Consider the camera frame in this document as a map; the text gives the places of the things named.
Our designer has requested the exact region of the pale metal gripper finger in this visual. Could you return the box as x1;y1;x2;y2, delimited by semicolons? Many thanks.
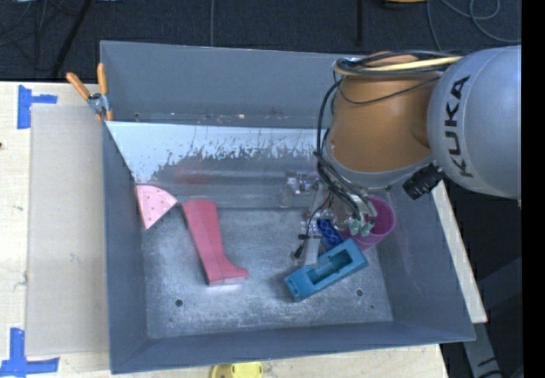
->
308;189;328;224
302;220;321;266

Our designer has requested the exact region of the dark blue toy brick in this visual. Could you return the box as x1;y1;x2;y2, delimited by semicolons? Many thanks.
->
316;218;344;250

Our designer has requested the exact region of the teal hollow rectangular block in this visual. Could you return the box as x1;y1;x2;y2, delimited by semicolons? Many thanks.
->
284;238;370;303

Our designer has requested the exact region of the purple plastic cup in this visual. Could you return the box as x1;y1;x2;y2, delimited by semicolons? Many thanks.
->
349;193;397;252

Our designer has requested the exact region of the grey metal bin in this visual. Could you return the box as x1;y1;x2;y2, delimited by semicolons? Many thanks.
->
99;40;478;375

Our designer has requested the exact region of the red boot-shaped block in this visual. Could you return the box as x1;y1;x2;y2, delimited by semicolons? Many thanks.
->
181;198;250;288

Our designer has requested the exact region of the pink wedge with dots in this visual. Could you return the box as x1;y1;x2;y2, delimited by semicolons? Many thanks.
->
135;184;179;232

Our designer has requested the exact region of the pale flat board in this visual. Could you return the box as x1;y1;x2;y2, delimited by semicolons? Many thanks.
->
24;103;111;357

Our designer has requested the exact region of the black cylinder on white bracket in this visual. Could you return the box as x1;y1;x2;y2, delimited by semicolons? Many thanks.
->
401;162;446;202

